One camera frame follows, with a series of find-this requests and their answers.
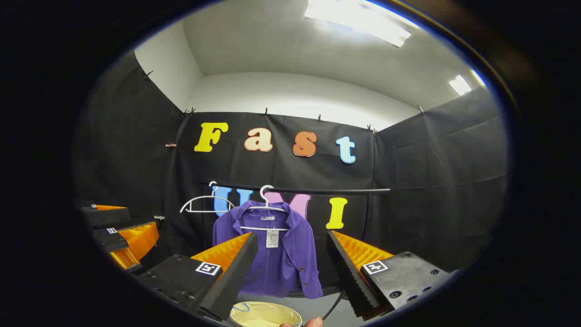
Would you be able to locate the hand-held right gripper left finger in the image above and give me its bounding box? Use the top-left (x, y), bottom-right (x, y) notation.
top-left (136, 232), bottom-right (259, 322)

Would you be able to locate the cream round laundry hamper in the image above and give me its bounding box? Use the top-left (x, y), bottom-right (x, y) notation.
top-left (229, 301), bottom-right (303, 327)

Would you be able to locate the large ceiling light panel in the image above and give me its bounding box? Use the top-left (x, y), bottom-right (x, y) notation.
top-left (303, 0), bottom-right (412, 49)

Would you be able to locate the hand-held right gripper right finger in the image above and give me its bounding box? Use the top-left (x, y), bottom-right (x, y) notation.
top-left (327, 230), bottom-right (460, 319)

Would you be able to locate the white plastic clothes hanger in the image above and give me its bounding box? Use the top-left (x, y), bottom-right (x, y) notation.
top-left (239, 184), bottom-right (291, 232)
top-left (180, 181), bottom-right (236, 214)

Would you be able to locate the black backdrop cloth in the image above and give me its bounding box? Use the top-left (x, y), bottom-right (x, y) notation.
top-left (73, 50), bottom-right (509, 300)

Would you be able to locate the small ceiling light panel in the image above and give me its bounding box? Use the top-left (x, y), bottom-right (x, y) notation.
top-left (448, 74), bottom-right (473, 96)

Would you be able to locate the purple corduroy shirt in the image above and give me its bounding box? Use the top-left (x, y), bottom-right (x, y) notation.
top-left (212, 200), bottom-right (324, 299)

